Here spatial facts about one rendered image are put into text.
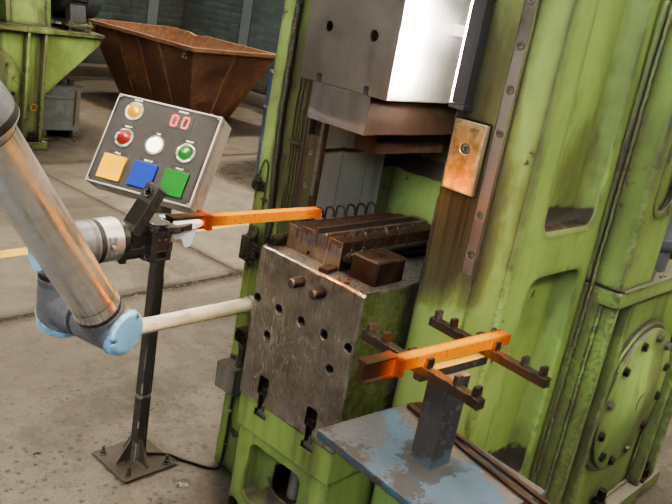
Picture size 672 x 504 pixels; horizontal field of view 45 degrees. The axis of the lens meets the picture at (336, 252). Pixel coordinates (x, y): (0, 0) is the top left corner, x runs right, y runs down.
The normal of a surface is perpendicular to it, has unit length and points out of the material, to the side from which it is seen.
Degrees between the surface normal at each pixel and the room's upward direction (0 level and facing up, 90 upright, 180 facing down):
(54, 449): 0
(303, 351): 90
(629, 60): 90
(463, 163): 90
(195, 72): 112
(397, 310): 90
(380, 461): 0
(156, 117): 60
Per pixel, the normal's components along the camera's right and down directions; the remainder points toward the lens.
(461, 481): 0.17, -0.94
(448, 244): -0.68, 0.11
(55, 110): 0.66, 0.34
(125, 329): 0.85, 0.36
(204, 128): -0.18, -0.26
